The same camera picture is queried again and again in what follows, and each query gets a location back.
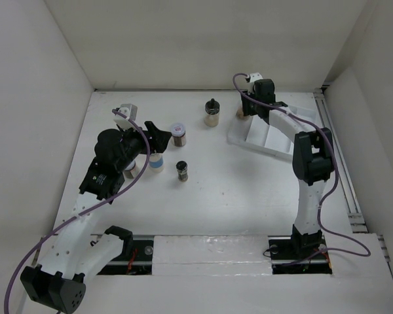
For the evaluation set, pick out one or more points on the blue label white bottle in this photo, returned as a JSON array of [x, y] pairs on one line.
[[156, 162]]

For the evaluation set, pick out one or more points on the white lid spice jar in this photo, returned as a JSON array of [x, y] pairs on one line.
[[178, 132]]

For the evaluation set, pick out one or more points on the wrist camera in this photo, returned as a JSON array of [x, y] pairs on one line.
[[125, 116], [251, 79]]

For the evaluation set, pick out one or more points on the pink lid spice jar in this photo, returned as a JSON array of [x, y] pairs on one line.
[[240, 114]]

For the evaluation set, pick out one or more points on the white divided tray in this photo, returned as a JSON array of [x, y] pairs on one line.
[[255, 134]]

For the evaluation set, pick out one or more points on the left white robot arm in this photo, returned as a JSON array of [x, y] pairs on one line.
[[59, 279]]

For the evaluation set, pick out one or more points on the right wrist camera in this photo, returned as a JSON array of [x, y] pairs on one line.
[[251, 79]]

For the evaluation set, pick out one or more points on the black grinder cap jar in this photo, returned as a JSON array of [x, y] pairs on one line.
[[212, 108]]

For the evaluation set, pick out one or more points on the silver lid jar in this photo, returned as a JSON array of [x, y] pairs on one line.
[[131, 171]]

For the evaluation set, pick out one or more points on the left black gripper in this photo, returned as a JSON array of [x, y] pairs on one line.
[[159, 137]]

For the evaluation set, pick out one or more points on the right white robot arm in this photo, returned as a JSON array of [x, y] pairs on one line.
[[312, 163]]

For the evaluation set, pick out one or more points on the small black cap jar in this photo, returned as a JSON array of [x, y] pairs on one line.
[[181, 168]]

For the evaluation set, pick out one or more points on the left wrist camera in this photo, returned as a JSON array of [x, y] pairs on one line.
[[125, 116]]

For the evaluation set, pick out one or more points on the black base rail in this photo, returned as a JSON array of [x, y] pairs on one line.
[[240, 255]]

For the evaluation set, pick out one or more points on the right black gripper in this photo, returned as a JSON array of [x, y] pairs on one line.
[[245, 106]]

